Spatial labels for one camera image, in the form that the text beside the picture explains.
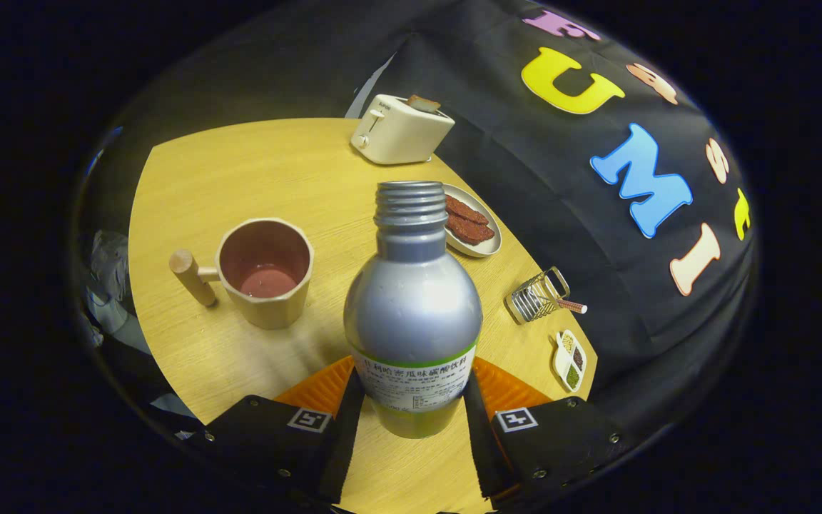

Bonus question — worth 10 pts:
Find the white round plate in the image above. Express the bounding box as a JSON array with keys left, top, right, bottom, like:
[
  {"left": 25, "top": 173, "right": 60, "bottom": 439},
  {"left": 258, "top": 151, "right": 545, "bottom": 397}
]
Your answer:
[{"left": 443, "top": 183, "right": 503, "bottom": 258}]

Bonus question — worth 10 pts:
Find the metal wire basket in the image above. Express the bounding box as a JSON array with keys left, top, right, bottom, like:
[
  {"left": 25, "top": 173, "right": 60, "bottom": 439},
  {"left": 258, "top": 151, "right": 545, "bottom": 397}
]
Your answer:
[{"left": 504, "top": 266, "right": 571, "bottom": 326}]

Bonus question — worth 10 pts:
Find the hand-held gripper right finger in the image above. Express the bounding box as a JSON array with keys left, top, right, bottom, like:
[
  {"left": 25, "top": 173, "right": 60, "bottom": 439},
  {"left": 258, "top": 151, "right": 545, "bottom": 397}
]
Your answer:
[{"left": 465, "top": 356, "right": 629, "bottom": 509}]

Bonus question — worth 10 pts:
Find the wooden table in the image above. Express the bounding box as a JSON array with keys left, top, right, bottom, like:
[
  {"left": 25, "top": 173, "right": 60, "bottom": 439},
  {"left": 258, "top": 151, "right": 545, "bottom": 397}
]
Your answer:
[{"left": 128, "top": 118, "right": 599, "bottom": 514}]

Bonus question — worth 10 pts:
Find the reddish brown food slice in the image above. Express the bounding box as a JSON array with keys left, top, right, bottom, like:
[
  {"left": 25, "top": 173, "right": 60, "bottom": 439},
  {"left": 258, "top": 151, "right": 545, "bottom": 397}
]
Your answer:
[
  {"left": 445, "top": 213, "right": 496, "bottom": 246},
  {"left": 445, "top": 194, "right": 489, "bottom": 226}
]

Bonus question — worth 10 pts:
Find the white toaster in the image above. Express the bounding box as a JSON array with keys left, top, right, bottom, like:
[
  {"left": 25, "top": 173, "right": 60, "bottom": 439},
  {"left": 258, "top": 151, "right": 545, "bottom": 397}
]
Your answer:
[{"left": 350, "top": 94, "right": 456, "bottom": 166}]

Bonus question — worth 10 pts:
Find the silver juice bottle green label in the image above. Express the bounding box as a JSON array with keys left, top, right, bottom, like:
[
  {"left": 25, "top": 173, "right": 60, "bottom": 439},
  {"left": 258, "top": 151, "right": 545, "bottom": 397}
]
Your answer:
[{"left": 343, "top": 181, "right": 484, "bottom": 439}]

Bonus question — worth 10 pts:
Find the white divided condiment dish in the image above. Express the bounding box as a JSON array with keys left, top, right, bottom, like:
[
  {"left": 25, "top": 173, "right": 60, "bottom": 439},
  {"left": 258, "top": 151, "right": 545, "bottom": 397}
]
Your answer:
[{"left": 552, "top": 329, "right": 587, "bottom": 393}]

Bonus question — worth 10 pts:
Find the beige cup with wooden handle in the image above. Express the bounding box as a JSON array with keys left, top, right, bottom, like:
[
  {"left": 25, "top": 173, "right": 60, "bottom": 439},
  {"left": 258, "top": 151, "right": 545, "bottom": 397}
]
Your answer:
[{"left": 169, "top": 218, "right": 315, "bottom": 331}]

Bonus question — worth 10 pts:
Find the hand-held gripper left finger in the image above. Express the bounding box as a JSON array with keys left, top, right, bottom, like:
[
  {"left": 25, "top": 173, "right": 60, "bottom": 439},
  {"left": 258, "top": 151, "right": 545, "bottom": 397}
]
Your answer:
[{"left": 186, "top": 356, "right": 367, "bottom": 505}]

